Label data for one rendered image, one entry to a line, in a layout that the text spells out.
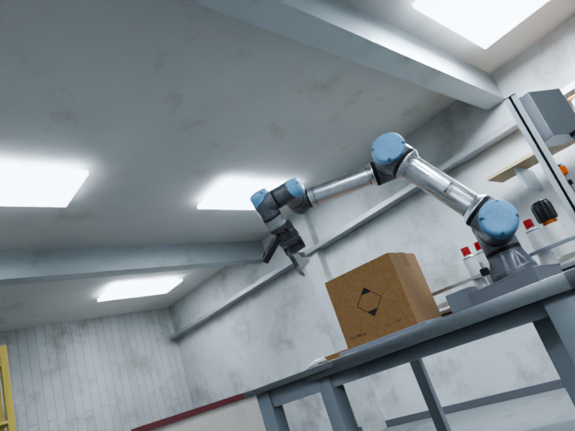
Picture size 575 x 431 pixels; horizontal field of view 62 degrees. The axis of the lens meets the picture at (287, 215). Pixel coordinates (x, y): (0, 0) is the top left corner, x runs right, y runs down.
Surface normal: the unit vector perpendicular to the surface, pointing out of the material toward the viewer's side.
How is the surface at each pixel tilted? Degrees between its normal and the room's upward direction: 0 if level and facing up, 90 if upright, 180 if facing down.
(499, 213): 94
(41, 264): 90
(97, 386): 90
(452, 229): 90
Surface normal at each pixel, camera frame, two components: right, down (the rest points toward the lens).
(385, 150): -0.40, -0.35
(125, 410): 0.62, -0.45
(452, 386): -0.72, 0.00
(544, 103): 0.27, -0.42
